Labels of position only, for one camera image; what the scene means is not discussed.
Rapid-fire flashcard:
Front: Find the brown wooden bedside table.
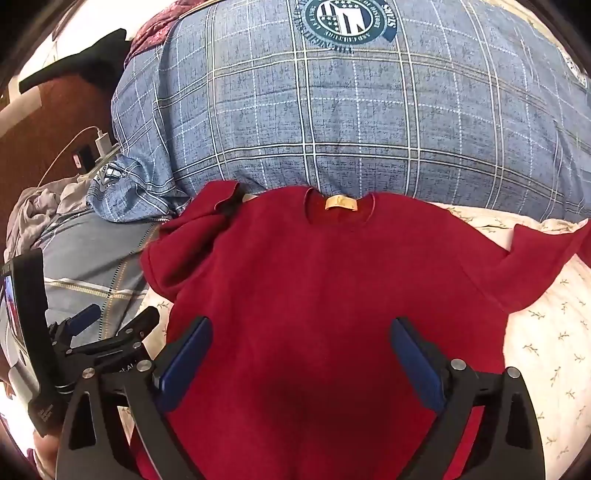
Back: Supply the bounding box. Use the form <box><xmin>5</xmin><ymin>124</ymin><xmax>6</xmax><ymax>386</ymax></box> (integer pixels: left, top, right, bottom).
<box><xmin>0</xmin><ymin>74</ymin><xmax>122</xmax><ymax>197</ymax></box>

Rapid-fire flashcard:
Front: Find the black cloth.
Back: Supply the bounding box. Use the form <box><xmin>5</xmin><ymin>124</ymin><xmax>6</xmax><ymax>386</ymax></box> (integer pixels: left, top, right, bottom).
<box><xmin>18</xmin><ymin>28</ymin><xmax>132</xmax><ymax>92</ymax></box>

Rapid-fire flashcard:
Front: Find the grey satin cloth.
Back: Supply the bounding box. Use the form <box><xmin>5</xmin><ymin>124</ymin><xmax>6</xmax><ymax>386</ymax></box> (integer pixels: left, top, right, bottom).
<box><xmin>4</xmin><ymin>178</ymin><xmax>100</xmax><ymax>259</ymax></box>

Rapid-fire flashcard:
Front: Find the cream leaf-print pillow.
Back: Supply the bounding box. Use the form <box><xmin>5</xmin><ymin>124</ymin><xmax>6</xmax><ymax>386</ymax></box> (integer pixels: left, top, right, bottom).
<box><xmin>139</xmin><ymin>202</ymin><xmax>591</xmax><ymax>476</ymax></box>

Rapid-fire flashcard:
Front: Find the white power strip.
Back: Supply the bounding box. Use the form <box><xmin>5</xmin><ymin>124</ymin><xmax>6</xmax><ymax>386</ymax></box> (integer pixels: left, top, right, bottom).
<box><xmin>71</xmin><ymin>143</ymin><xmax>123</xmax><ymax>175</ymax></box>

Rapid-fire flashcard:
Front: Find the white charging cable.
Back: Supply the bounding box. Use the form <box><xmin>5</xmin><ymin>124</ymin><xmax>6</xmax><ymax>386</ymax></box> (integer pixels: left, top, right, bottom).
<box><xmin>39</xmin><ymin>127</ymin><xmax>100</xmax><ymax>188</ymax></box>

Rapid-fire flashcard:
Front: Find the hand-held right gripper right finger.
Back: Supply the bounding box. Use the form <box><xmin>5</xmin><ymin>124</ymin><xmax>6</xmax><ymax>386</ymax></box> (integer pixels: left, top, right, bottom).
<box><xmin>390</xmin><ymin>316</ymin><xmax>546</xmax><ymax>480</ymax></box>

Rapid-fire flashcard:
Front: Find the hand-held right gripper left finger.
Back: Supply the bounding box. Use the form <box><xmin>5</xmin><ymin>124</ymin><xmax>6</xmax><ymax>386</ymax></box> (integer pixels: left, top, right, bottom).
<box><xmin>55</xmin><ymin>316</ymin><xmax>213</xmax><ymax>480</ymax></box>

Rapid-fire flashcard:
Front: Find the maroon patterned cloth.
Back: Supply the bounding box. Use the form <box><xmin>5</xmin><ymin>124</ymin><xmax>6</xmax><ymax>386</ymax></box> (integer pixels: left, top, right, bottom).
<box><xmin>124</xmin><ymin>0</ymin><xmax>213</xmax><ymax>61</ymax></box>

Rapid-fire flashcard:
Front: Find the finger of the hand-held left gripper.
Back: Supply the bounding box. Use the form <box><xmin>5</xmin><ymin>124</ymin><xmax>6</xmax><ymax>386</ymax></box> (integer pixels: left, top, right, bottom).
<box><xmin>48</xmin><ymin>304</ymin><xmax>101</xmax><ymax>352</ymax></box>
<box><xmin>65</xmin><ymin>305</ymin><xmax>160</xmax><ymax>371</ymax></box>

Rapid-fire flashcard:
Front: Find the red knit sweater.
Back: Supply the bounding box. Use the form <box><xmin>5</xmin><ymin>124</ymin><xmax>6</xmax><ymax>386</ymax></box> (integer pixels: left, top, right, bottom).
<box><xmin>134</xmin><ymin>181</ymin><xmax>591</xmax><ymax>480</ymax></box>

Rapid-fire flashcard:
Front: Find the grey plaid bedsheet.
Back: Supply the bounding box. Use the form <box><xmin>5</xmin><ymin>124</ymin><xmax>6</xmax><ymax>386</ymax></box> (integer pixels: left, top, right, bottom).
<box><xmin>4</xmin><ymin>210</ymin><xmax>162</xmax><ymax>370</ymax></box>

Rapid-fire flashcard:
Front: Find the blue plaid quilt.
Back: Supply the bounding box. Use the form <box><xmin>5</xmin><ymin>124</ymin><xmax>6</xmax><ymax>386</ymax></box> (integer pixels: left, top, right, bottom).
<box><xmin>88</xmin><ymin>0</ymin><xmax>591</xmax><ymax>223</ymax></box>

